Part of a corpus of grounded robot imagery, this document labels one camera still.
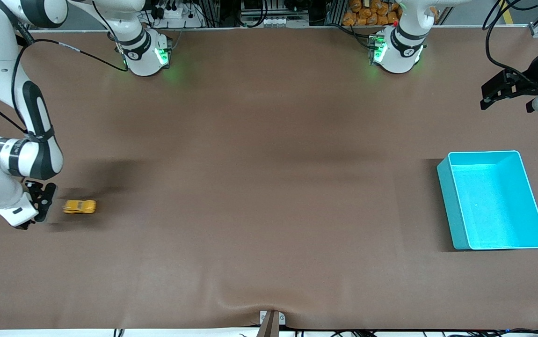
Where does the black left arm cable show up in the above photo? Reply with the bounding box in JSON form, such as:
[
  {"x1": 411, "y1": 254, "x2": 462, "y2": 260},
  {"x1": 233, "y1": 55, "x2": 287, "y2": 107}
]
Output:
[{"x1": 482, "y1": 0, "x2": 534, "y2": 84}]

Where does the white power strip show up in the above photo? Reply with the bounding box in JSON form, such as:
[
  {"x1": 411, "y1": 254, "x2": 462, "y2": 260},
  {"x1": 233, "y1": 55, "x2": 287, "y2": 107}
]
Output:
[{"x1": 150, "y1": 4, "x2": 203, "y2": 29}]

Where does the brown table mat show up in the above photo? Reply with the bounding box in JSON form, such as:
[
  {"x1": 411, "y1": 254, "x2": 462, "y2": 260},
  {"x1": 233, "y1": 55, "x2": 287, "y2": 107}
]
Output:
[{"x1": 0, "y1": 27, "x2": 538, "y2": 331}]

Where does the metal table edge bracket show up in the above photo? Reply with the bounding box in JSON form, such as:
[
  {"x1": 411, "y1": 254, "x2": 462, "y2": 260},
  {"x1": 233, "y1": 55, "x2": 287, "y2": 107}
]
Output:
[{"x1": 256, "y1": 310, "x2": 286, "y2": 337}]

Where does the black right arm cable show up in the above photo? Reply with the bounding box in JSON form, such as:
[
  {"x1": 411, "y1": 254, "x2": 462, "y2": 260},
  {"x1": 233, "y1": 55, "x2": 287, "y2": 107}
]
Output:
[{"x1": 11, "y1": 38, "x2": 130, "y2": 136}]

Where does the yellow beetle toy car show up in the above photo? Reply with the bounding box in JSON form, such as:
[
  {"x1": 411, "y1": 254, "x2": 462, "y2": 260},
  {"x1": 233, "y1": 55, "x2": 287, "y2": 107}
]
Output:
[{"x1": 62, "y1": 199, "x2": 97, "y2": 215}]

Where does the black electronics rack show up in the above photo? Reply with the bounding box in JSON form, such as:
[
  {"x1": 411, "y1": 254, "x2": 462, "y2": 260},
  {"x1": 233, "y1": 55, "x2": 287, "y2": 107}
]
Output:
[{"x1": 206, "y1": 0, "x2": 340, "y2": 28}]

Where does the orange bag pile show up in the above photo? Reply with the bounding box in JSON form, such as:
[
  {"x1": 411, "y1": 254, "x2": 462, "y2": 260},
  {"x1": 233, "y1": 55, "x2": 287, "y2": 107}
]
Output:
[{"x1": 342, "y1": 0, "x2": 406, "y2": 27}]

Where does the teal plastic storage bin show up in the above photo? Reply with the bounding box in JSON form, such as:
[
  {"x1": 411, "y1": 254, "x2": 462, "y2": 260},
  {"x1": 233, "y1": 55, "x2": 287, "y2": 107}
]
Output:
[{"x1": 436, "y1": 150, "x2": 538, "y2": 251}]

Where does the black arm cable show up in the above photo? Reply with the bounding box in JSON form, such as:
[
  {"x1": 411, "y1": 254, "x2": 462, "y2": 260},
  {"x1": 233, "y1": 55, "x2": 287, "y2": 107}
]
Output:
[
  {"x1": 11, "y1": 38, "x2": 130, "y2": 136},
  {"x1": 482, "y1": 0, "x2": 534, "y2": 84}
]

